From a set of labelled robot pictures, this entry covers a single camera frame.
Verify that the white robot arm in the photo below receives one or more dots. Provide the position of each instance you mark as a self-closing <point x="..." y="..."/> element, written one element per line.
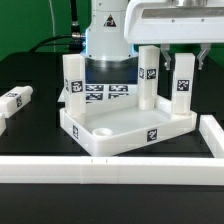
<point x="118" y="25"/>

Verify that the white obstacle rail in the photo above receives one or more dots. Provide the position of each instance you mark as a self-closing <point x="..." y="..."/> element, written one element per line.
<point x="213" y="135"/>
<point x="111" y="170"/>

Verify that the white desk top tray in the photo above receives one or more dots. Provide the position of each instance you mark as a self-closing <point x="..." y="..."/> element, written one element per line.
<point x="117" y="125"/>

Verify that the white right obstacle rail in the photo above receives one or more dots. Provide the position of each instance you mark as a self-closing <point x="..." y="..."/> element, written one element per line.
<point x="213" y="135"/>

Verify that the white marker base plate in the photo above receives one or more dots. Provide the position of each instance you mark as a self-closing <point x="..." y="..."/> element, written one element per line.
<point x="98" y="92"/>

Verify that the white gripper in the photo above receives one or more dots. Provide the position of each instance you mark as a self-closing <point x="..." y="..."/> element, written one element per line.
<point x="175" y="22"/>

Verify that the white front obstacle rail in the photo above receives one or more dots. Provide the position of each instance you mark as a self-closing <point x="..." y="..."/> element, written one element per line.
<point x="111" y="170"/>

